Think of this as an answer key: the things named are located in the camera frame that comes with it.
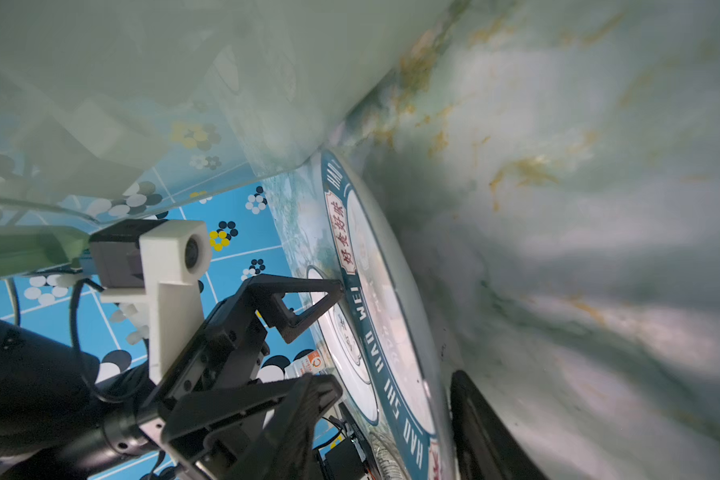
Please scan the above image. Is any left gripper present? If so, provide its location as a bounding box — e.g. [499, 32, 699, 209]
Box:
[137, 274, 345, 479]

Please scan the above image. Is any mint green plastic bin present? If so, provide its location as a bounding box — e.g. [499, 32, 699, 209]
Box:
[0, 0, 457, 229]

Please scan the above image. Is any white teal lettered plate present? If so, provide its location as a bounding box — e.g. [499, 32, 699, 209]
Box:
[321, 150, 457, 479]

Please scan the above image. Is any small white green-rimmed plate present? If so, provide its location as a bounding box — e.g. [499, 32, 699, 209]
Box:
[317, 294, 381, 426]

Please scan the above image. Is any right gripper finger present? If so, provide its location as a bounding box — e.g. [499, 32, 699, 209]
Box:
[450, 370, 547, 480]

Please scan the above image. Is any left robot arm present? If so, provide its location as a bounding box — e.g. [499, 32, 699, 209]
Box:
[0, 275, 345, 479]

